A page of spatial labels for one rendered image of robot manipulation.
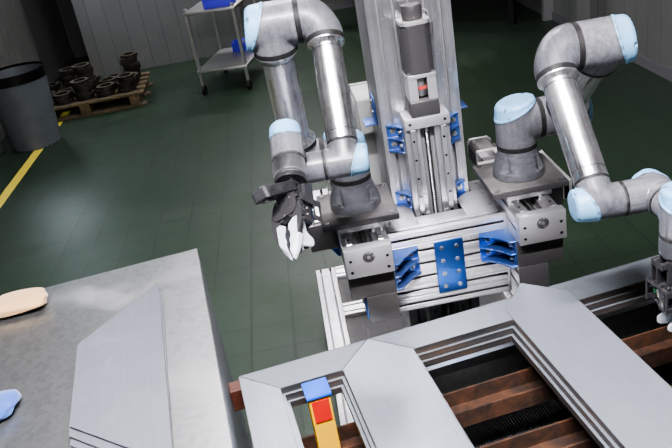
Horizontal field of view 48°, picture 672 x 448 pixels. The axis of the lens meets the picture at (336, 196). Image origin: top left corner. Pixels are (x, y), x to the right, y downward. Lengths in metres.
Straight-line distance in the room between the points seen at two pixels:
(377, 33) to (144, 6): 7.10
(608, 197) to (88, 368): 1.16
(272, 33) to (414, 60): 0.45
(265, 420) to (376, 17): 1.15
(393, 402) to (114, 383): 0.60
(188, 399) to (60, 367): 0.37
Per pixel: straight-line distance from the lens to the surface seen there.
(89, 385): 1.69
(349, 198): 2.14
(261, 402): 1.81
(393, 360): 1.85
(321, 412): 1.79
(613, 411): 1.69
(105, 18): 9.27
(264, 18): 1.90
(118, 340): 1.79
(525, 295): 2.03
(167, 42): 9.23
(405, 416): 1.69
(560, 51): 1.80
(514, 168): 2.22
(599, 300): 2.04
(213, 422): 1.51
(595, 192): 1.66
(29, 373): 1.85
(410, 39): 2.13
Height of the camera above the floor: 1.99
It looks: 25 degrees down
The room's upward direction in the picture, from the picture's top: 10 degrees counter-clockwise
